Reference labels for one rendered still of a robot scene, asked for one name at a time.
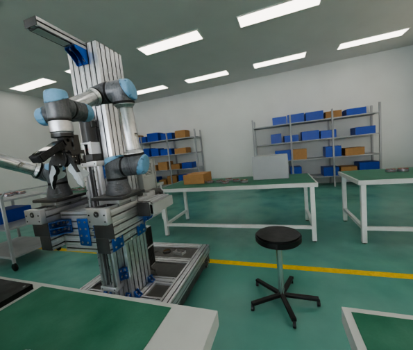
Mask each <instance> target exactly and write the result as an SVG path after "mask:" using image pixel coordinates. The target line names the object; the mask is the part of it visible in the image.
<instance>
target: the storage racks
mask: <svg viewBox="0 0 413 350"><path fill-rule="evenodd" d="M377 113H378V116H379V133H368V134H361V135H371V153H365V154H361V155H352V156H370V155H371V160H373V155H379V157H380V169H382V120H381V101H380V102H378V112H373V106H370V112H368V113H362V114H357V115H347V116H341V117H333V109H331V118H326V119H316V120H310V121H305V122H295V123H291V115H289V124H279V125H273V126H263V127H258V128H256V127H255V122H253V120H251V123H252V132H253V149H254V156H257V155H258V151H257V147H260V146H267V145H274V144H263V145H257V142H256V132H255V131H256V130H262V129H268V128H278V127H284V126H288V127H289V135H290V140H291V142H283V143H276V144H287V143H290V150H291V155H292V160H288V162H289V161H291V165H292V174H294V161H299V160H294V159H293V148H292V143H294V142H292V126H294V125H299V124H310V123H315V122H326V121H328V130H330V124H329V121H331V122H332V137H330V138H322V139H315V140H327V139H328V146H330V139H332V156H333V157H323V156H320V157H311V158H307V159H300V160H316V159H325V158H329V165H331V158H333V174H334V176H323V175H322V174H310V175H311V176H312V177H313V178H328V177H330V183H332V177H334V186H336V177H341V176H336V173H335V158H343V157H352V156H343V155H342V156H335V138H347V137H354V136H361V135H349V136H342V137H334V120H337V119H348V118H354V117H363V116H369V115H370V116H371V126H373V115H374V114H377ZM253 125H254V128H253ZM254 134H255V138H254ZM374 134H379V153H374V152H373V135H374ZM165 135H166V140H159V141H154V142H144V143H142V137H140V142H141V143H140V145H141V148H142V150H143V145H144V144H149V147H150V148H151V144H154V143H160V142H167V152H168V155H164V156H168V159H169V169H168V170H158V171H156V172H163V171H170V176H171V184H173V179H172V173H171V171H172V170H177V174H178V170H182V169H171V162H170V156H173V155H175V158H176V164H177V156H176V155H180V154H187V153H178V154H171V155H169V145H168V142H171V141H174V148H176V145H175V141H176V140H186V139H192V138H194V142H195V149H196V152H191V153H196V161H197V167H193V168H186V169H198V172H199V168H201V167H202V168H203V171H205V168H204V161H203V148H202V141H201V130H199V135H200V136H196V133H195V128H194V136H190V137H180V138H175V139H169V140H168V139H167V133H165ZM196 138H200V143H201V151H198V152H197V146H196ZM307 141H314V140H303V141H295V142H307ZM255 152H256V155H255ZM198 153H201V155H202V162H203V166H199V160H198ZM153 157H160V156H151V157H149V158H153ZM171 184H169V185H171ZM166 185H168V184H166ZM162 186H165V185H162Z"/></svg>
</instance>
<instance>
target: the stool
mask: <svg viewBox="0 0 413 350"><path fill-rule="evenodd" d="M255 241H256V242H257V243H258V244H259V245H260V246H262V247H265V248H268V249H273V250H276V262H277V272H278V289H277V288H275V287H273V286H271V285H269V284H268V283H266V282H264V281H262V280H261V279H259V278H257V279H256V280H255V281H256V286H259V284H260V285H262V286H264V287H265V288H267V289H269V290H271V291H272V292H274V293H275V294H272V295H269V296H266V297H262V298H260V299H256V300H253V301H251V311H254V310H255V306H256V305H259V304H261V303H266V302H268V301H272V300H274V299H278V298H281V299H282V301H283V303H284V305H285V308H286V310H287V312H288V314H289V317H290V319H291V321H292V322H293V328H296V321H297V320H296V316H295V314H294V312H293V310H292V308H291V306H290V304H289V302H288V300H287V298H293V299H303V300H309V301H316V302H317V306H321V302H320V299H319V297H318V296H312V295H306V294H295V293H289V292H286V291H287V290H288V288H289V286H290V285H291V283H293V279H294V277H293V276H289V278H288V279H287V281H286V283H285V284H284V276H283V257H282V250H288V249H293V248H296V247H297V246H298V245H300V244H301V242H302V235H301V234H300V233H299V232H298V231H297V230H295V229H293V228H290V227H286V226H268V227H264V228H261V229H260V230H259V231H257V232H256V234H255ZM286 297H287V298H286Z"/></svg>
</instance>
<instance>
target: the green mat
mask: <svg viewBox="0 0 413 350"><path fill-rule="evenodd" d="M170 310H171V308H170V307H166V306H157V305H153V304H148V303H140V302H136V301H128V300H123V299H116V298H111V297H103V296H99V295H94V294H86V293H82V292H73V291H69V290H61V289H56V288H52V287H44V286H42V287H39V288H38V289H36V290H35V291H33V292H31V293H30V294H28V295H26V296H25V297H23V298H21V299H20V300H18V301H16V302H14V303H13V304H11V305H9V306H8V307H6V308H4V309H3V310H1V311H0V350H26V349H28V350H29V349H30V350H144V348H145V346H146V345H147V344H148V342H149V340H150V339H151V338H152V336H153V334H154V333H155V332H156V331H157V329H158V327H159V326H160V325H161V323H162V321H163V320H164V318H165V317H166V316H167V314H168V312H169V311H170Z"/></svg>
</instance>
